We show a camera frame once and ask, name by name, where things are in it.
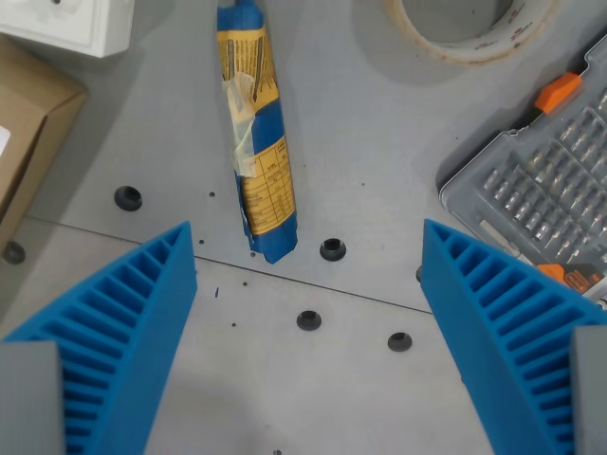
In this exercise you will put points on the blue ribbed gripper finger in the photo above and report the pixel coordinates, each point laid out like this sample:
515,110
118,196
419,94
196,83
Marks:
493,322
118,322

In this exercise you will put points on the brown cardboard box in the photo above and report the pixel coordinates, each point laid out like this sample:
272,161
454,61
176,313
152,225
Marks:
28,118

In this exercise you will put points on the white plastic tray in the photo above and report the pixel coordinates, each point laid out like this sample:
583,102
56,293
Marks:
80,23

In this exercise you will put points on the clear screwdriver bit set case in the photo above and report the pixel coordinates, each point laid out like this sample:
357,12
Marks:
536,189

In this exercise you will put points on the blue and yellow bag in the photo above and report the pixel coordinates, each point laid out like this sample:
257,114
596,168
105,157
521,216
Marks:
263,142

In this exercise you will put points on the beige adhesive tape roll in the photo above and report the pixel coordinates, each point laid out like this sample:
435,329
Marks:
455,45

